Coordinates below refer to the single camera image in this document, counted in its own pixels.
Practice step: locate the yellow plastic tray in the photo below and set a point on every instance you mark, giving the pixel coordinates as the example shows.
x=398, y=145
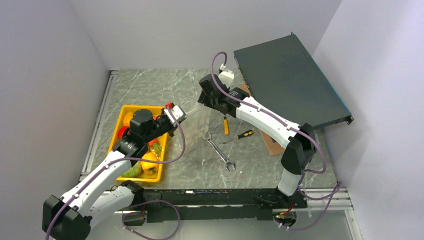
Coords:
x=142, y=177

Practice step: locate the wooden cutting board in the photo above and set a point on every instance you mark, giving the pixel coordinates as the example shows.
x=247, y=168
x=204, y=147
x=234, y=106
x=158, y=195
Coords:
x=271, y=145

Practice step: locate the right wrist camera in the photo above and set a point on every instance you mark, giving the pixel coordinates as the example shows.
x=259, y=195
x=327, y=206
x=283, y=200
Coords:
x=226, y=77

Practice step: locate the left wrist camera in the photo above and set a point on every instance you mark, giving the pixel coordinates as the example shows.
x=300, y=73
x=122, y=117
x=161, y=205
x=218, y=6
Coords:
x=175, y=113

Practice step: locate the red apple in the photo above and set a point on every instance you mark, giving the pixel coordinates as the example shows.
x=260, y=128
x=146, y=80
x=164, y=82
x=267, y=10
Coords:
x=122, y=132

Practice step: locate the dark green network switch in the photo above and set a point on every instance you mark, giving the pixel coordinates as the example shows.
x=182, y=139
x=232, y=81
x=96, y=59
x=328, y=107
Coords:
x=283, y=77

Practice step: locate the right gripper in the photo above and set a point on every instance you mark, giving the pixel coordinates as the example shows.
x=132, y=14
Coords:
x=204, y=99

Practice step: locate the brown potato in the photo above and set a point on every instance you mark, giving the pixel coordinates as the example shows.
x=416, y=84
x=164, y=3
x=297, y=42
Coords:
x=127, y=118

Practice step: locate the clear dotted zip bag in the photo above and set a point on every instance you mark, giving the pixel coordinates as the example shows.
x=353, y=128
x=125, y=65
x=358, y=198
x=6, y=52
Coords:
x=196, y=124

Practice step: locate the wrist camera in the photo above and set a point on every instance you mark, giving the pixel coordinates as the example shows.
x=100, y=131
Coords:
x=175, y=113
x=226, y=77

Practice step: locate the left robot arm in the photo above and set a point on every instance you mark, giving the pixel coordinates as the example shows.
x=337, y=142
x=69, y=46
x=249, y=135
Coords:
x=73, y=215

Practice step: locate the black yellow screwdriver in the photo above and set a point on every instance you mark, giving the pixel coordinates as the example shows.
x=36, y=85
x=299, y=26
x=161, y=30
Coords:
x=240, y=136

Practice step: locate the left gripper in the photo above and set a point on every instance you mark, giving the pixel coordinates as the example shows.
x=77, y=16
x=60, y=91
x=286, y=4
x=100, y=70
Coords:
x=172, y=127

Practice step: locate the small yellow screwdriver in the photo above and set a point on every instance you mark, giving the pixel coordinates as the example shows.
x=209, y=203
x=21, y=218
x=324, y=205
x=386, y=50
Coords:
x=226, y=126

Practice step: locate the orange carrot with green top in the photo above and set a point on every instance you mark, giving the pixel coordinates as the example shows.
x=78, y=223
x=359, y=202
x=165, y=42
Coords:
x=155, y=147

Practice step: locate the steel combination wrench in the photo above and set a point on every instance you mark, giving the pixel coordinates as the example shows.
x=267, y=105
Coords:
x=227, y=163

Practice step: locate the green cabbage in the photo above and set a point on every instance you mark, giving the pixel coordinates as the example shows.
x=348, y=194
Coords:
x=133, y=172

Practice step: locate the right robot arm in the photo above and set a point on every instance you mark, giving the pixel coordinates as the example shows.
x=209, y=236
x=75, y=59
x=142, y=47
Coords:
x=298, y=141

